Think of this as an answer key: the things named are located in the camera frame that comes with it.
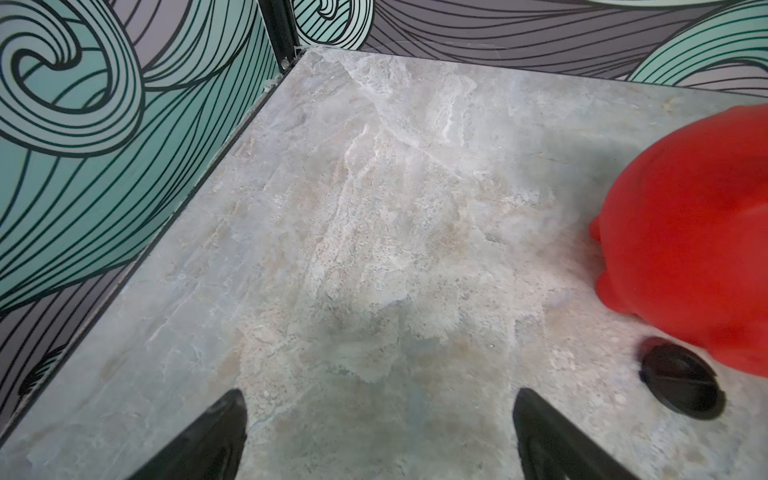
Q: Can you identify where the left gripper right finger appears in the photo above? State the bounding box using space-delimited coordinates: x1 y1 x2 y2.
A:
512 388 637 480

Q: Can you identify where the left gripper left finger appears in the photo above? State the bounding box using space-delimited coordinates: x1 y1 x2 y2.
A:
129 389 247 480

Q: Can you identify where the black piggy bank plug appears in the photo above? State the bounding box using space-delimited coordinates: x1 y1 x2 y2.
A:
639 343 727 421

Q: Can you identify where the red piggy bank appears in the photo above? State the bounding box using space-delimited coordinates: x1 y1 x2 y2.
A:
589 104 767 377

